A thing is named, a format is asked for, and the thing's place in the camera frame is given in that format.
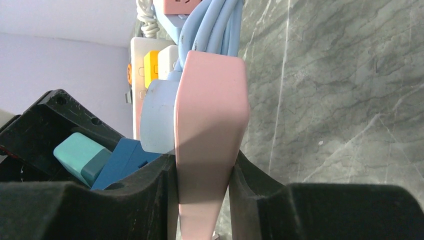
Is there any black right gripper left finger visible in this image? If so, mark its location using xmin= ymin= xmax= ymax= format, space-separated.
xmin=0 ymin=154 xmax=179 ymax=240

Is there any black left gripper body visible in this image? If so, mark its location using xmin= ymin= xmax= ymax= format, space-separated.
xmin=0 ymin=89 xmax=123 ymax=183

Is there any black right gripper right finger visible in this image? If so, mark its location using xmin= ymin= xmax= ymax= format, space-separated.
xmin=229 ymin=152 xmax=424 ymax=240

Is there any yellow cube socket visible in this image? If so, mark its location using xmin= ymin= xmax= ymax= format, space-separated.
xmin=143 ymin=50 xmax=159 ymax=89

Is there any light blue round plug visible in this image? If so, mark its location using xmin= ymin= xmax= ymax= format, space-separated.
xmin=139 ymin=71 xmax=182 ymax=155

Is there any white power strip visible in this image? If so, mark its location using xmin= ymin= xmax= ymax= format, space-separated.
xmin=129 ymin=37 xmax=175 ymax=140

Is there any teal plug adapter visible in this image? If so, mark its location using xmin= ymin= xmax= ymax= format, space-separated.
xmin=53 ymin=132 xmax=112 ymax=187

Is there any pink cube socket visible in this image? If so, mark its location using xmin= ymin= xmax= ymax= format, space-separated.
xmin=162 ymin=0 xmax=202 ymax=15

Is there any white cube socket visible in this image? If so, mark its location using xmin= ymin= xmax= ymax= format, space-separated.
xmin=157 ymin=45 xmax=179 ymax=80

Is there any pink power strip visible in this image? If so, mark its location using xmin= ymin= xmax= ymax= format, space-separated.
xmin=174 ymin=50 xmax=250 ymax=240

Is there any blue cube socket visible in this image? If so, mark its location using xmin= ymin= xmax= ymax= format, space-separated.
xmin=91 ymin=138 xmax=161 ymax=190

